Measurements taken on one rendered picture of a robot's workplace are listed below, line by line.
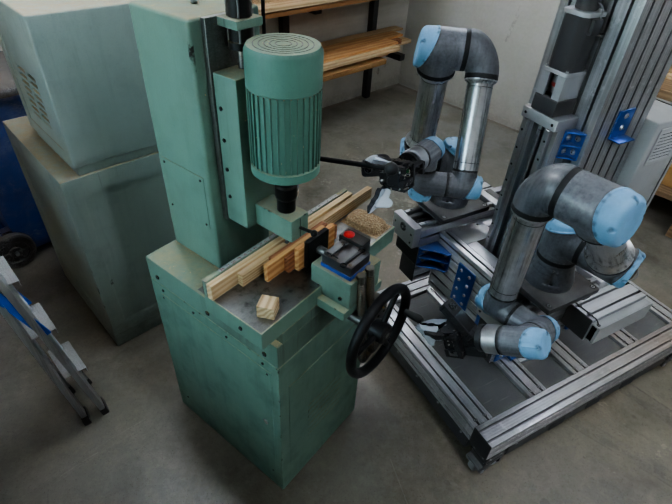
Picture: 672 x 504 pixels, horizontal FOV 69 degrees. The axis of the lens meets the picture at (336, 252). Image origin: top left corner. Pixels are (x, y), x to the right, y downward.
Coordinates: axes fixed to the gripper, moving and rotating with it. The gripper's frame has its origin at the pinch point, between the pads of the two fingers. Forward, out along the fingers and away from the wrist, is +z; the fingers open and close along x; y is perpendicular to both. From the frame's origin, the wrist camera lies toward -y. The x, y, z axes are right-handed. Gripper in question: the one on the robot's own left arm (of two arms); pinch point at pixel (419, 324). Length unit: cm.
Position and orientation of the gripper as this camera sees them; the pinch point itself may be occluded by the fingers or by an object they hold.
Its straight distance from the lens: 141.9
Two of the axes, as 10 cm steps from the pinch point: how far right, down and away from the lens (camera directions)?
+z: -7.0, 0.2, 7.1
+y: 3.5, 8.8, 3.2
